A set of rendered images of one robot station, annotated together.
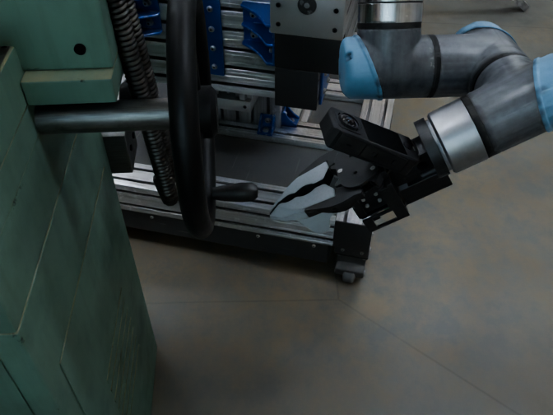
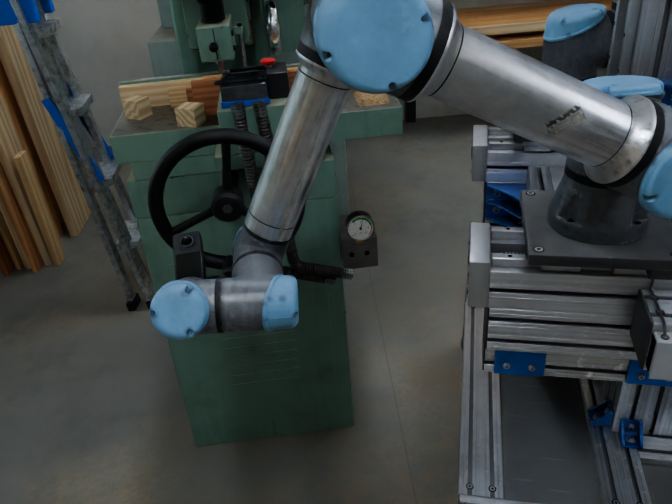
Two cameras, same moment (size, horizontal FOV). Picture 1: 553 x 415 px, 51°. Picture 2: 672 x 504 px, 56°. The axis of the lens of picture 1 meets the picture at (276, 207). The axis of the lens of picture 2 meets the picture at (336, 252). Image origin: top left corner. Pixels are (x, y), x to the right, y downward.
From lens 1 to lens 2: 1.23 m
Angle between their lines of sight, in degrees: 69
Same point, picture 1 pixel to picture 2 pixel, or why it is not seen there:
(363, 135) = (178, 251)
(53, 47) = not seen: hidden behind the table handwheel
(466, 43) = (246, 266)
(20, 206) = (176, 183)
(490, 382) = not seen: outside the picture
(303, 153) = (580, 463)
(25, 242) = (170, 198)
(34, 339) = (148, 234)
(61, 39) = not seen: hidden behind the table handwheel
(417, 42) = (247, 245)
